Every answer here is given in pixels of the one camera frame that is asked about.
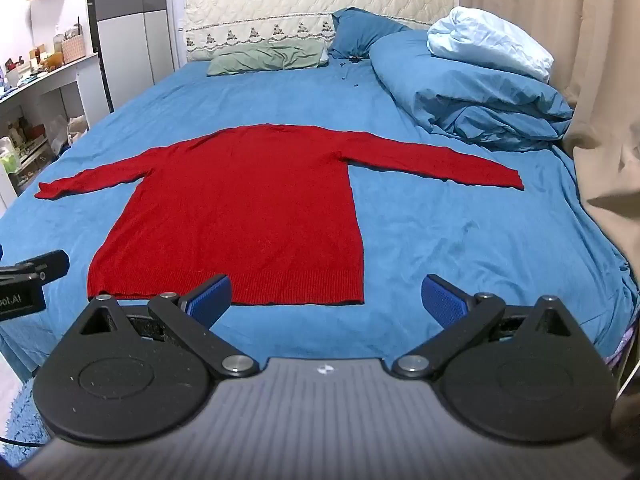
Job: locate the green pillow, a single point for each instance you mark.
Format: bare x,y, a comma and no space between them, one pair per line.
260,57

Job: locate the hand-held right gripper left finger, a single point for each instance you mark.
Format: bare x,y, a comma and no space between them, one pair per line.
210,302

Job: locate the beige curtain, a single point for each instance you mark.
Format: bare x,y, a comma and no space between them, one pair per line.
600,60

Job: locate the blue duvet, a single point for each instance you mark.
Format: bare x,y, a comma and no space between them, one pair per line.
450,85

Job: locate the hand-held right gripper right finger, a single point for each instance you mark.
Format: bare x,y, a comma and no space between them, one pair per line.
440,302

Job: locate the red knitted sweater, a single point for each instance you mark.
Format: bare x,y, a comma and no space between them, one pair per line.
240,210

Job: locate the wicker basket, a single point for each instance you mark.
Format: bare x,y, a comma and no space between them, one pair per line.
73,50

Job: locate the black pole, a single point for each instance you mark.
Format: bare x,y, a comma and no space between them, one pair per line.
97,35

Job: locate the white shelf desk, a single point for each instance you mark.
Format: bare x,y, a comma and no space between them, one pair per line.
55,77

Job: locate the grey and white wardrobe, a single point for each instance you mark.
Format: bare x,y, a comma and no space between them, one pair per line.
130,50

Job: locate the cream quilted headboard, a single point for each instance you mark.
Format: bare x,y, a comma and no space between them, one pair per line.
280,5

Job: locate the blue bed sheet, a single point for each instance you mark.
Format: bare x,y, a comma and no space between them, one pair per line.
450,240

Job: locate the blue shaggy rug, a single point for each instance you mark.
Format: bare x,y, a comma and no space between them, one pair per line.
20,420

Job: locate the light blue pillow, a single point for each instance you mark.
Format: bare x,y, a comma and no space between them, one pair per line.
490,40

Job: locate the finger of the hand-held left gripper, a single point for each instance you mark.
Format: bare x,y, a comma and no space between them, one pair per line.
50,264

